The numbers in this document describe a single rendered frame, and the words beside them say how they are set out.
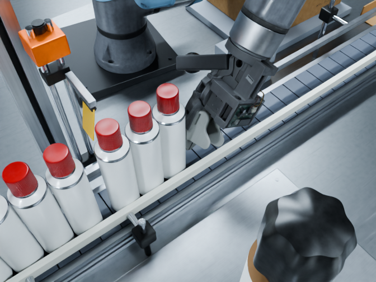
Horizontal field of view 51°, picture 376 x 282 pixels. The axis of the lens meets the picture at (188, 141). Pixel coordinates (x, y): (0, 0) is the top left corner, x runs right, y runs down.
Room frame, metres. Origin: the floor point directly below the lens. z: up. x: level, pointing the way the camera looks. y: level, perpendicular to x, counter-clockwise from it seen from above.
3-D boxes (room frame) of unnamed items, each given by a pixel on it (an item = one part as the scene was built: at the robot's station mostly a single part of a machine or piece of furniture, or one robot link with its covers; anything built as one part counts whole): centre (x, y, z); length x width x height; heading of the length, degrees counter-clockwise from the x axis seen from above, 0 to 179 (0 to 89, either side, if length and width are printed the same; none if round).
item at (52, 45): (0.36, 0.16, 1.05); 0.10 x 0.04 x 0.33; 37
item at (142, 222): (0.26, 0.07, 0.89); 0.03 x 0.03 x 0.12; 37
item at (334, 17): (0.77, -0.34, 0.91); 0.07 x 0.03 x 0.17; 37
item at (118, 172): (0.33, 0.11, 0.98); 0.05 x 0.05 x 0.20
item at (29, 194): (0.26, 0.21, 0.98); 0.05 x 0.05 x 0.20
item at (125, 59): (0.77, 0.15, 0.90); 0.15 x 0.15 x 0.10
